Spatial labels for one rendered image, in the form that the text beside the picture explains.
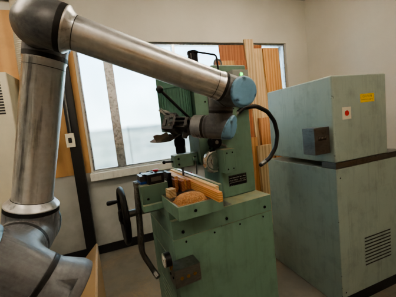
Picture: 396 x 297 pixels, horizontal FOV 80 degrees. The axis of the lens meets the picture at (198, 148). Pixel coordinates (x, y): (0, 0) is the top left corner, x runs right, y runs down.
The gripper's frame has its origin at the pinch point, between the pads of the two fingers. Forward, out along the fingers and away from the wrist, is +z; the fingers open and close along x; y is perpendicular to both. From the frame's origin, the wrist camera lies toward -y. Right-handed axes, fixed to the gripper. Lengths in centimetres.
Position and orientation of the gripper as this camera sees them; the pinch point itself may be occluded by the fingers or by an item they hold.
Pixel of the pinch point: (154, 126)
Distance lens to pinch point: 107.3
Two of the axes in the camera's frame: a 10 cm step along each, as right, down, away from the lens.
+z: -9.0, -0.8, 4.3
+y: -3.9, -3.0, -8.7
